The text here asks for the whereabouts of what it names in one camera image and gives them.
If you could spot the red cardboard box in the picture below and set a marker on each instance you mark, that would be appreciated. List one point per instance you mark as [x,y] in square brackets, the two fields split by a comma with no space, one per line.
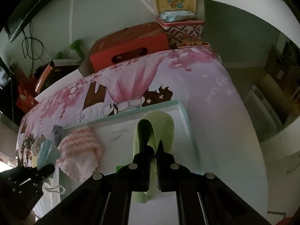
[131,42]

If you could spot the green dumbbell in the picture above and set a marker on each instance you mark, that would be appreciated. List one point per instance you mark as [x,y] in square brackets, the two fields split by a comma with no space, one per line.
[58,55]
[76,46]

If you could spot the cartoon printed blanket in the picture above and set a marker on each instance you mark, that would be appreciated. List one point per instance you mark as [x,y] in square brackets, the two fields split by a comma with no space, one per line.
[222,98]

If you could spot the large green tissue packet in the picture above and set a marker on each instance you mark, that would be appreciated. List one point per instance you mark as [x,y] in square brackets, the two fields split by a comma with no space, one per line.
[119,168]

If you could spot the blue wipes packet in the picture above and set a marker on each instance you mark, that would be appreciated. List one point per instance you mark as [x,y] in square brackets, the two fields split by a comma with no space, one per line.
[178,16]

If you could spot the red handbag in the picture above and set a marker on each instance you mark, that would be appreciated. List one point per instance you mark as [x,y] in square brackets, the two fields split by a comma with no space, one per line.
[23,96]

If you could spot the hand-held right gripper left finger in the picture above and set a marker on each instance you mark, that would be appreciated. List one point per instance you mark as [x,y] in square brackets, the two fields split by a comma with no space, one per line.
[146,168]

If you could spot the black television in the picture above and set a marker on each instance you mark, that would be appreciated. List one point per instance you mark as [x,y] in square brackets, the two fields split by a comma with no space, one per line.
[28,11]

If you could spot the leopard print scrunchie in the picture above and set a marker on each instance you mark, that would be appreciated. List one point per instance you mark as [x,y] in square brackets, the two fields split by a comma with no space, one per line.
[28,143]

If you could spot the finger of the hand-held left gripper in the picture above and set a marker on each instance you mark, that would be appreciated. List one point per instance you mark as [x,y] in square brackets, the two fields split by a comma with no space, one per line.
[46,170]

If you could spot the orange and black box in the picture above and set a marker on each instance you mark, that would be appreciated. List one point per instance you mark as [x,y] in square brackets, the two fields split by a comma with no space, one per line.
[44,77]

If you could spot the light green cloth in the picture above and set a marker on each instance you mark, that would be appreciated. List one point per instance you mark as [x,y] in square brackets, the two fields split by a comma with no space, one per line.
[159,126]

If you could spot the red patterned box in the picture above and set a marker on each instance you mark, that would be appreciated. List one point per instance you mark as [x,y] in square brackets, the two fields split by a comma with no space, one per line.
[185,31]

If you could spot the pink lace cloth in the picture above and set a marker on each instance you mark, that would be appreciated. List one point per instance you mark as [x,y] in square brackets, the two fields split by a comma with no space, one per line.
[38,143]

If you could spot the blue face mask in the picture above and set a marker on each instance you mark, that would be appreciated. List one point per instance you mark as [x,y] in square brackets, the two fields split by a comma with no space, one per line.
[48,152]

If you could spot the white tray with teal rim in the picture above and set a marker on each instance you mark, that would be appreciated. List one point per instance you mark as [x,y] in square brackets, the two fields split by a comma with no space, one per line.
[117,140]

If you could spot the yellow sponge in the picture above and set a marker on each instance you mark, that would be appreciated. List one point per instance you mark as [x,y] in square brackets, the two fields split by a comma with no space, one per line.
[34,161]

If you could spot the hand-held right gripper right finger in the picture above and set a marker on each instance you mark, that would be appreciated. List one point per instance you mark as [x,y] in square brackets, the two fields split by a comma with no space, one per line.
[164,171]

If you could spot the pink fluffy cloth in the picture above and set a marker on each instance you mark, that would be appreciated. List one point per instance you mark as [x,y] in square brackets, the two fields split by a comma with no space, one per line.
[79,152]

